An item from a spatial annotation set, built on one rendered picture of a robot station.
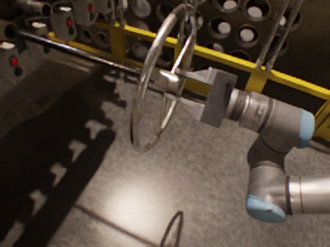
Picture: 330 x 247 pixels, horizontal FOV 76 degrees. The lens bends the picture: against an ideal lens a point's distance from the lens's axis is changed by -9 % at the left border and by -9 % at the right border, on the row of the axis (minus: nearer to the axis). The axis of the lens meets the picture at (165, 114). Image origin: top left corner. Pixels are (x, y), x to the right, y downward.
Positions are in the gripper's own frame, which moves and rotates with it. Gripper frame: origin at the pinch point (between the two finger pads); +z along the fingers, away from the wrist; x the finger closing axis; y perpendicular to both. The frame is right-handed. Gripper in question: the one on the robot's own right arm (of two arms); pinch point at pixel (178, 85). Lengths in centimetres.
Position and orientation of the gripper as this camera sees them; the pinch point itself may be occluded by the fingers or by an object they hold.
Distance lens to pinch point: 58.4
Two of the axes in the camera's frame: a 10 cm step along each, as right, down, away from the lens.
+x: -3.3, 9.4, 1.1
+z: -9.2, -3.4, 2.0
